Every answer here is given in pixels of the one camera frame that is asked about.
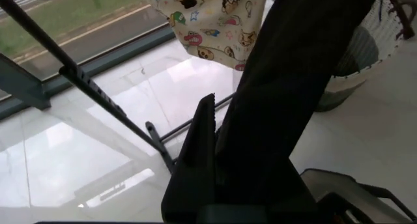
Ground white laundry basket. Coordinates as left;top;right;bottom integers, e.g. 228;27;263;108
314;0;413;113

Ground black garment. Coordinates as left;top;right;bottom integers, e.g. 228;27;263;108
214;0;382;192

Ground black clothes rack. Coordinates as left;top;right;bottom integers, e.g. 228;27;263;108
0;0;236;175

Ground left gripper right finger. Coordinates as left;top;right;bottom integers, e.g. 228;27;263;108
215;158;319;223

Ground cream printed shorts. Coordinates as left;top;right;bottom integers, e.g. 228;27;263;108
139;0;270;72

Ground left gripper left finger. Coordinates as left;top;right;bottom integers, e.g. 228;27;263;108
161;92;216;223

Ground window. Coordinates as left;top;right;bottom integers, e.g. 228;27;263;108
0;0;177;120

